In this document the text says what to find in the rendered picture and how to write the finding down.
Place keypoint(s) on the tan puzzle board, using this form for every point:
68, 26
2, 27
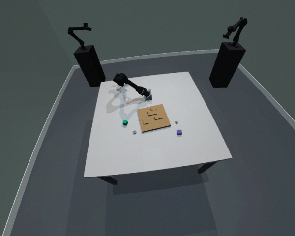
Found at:
153, 118

